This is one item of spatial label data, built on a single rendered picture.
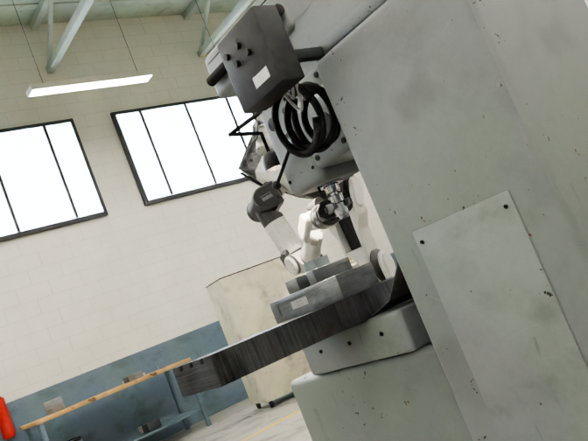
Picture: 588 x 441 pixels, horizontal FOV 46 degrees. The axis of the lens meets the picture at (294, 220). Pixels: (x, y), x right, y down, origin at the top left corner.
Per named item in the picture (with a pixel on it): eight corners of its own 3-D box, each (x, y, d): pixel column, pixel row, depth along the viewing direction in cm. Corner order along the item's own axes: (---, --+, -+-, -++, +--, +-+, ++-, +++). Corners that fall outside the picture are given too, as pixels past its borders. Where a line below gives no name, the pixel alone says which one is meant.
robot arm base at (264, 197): (264, 229, 278) (241, 213, 279) (282, 206, 283) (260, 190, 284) (271, 217, 264) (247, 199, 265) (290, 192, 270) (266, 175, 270)
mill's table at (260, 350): (182, 397, 186) (171, 369, 187) (465, 269, 262) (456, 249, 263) (221, 387, 168) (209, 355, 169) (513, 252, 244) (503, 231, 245)
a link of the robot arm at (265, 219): (262, 234, 275) (243, 206, 278) (280, 223, 279) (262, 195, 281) (267, 224, 265) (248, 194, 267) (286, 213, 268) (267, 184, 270)
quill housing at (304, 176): (290, 199, 224) (253, 110, 227) (336, 186, 236) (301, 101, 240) (324, 178, 209) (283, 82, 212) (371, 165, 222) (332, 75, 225)
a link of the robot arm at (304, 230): (306, 223, 238) (302, 248, 248) (331, 219, 241) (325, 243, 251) (299, 210, 242) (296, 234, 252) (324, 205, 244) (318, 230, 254)
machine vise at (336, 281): (276, 324, 220) (263, 291, 221) (311, 310, 229) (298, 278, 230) (344, 298, 193) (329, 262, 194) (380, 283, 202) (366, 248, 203)
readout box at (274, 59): (240, 115, 186) (212, 45, 189) (267, 111, 192) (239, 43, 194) (278, 80, 171) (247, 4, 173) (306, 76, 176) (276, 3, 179)
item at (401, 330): (311, 377, 226) (297, 342, 227) (383, 340, 247) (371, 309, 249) (414, 352, 187) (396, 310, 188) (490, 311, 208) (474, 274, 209)
